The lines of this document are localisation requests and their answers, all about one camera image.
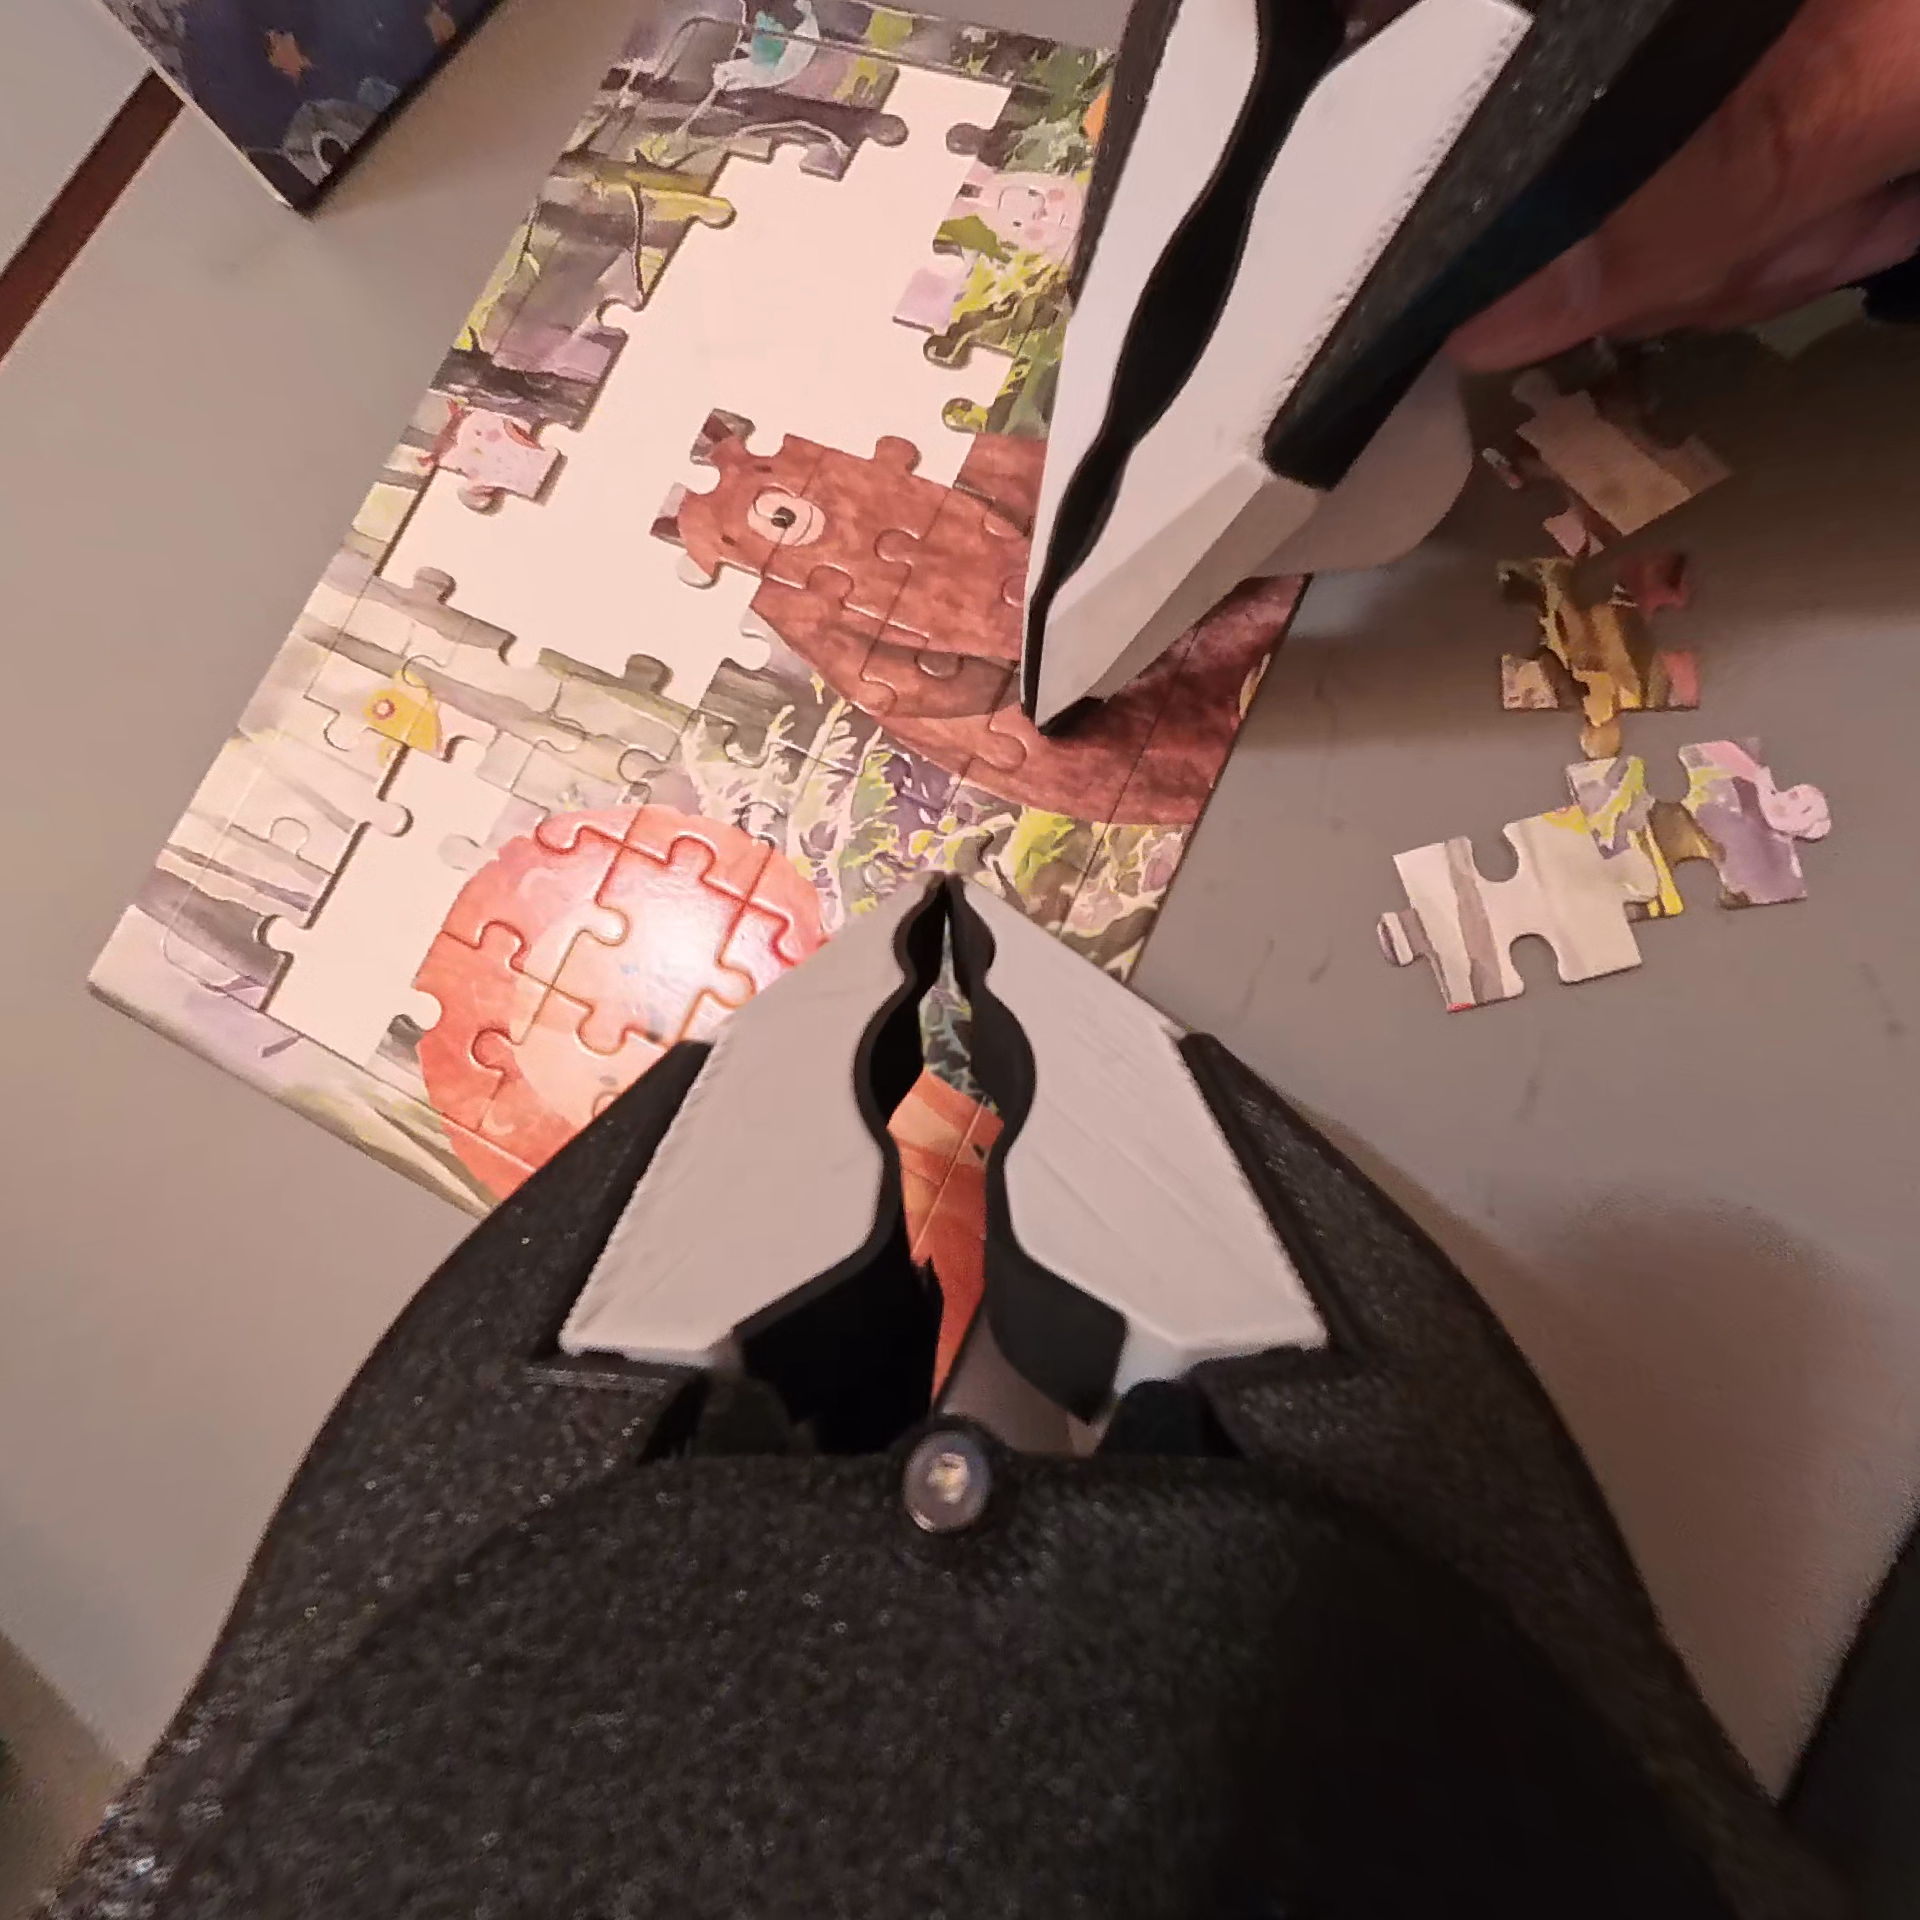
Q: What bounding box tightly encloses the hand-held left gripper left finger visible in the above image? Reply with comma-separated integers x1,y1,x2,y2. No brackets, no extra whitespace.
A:
560,870,956,1370

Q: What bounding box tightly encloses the large white grey puzzle piece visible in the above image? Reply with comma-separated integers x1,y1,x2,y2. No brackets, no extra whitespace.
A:
1375,809,1643,1016

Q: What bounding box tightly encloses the grey desk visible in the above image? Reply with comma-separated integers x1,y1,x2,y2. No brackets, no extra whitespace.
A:
0,0,1920,1800

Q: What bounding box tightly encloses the purple pink puzzle piece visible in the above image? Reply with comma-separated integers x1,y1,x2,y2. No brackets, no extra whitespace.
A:
1664,733,1835,913

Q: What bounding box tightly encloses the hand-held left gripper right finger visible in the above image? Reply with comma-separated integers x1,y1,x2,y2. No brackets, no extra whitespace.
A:
949,881,1337,1422

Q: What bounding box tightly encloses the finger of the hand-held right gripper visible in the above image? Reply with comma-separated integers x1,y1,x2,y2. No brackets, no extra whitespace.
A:
1037,0,1537,733
1024,0,1276,724

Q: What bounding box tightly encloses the forest animal jigsaw puzzle board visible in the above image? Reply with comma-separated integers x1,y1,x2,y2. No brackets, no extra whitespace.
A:
85,0,1312,1400

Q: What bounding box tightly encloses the pale cream puzzle piece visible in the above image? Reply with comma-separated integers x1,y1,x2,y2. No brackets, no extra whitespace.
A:
1476,336,1730,555

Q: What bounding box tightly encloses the small yellow grey puzzle piece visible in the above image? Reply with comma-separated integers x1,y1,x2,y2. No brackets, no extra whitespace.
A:
1567,748,1690,916

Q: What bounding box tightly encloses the yellow red puzzle piece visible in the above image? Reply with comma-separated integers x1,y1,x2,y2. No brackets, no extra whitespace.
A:
1497,547,1699,762

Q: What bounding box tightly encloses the person's right hand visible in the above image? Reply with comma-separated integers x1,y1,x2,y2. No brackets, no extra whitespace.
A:
1455,0,1920,383

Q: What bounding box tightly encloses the dark blue illustrated puzzle box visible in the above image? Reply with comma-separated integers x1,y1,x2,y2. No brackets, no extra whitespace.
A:
97,0,508,215

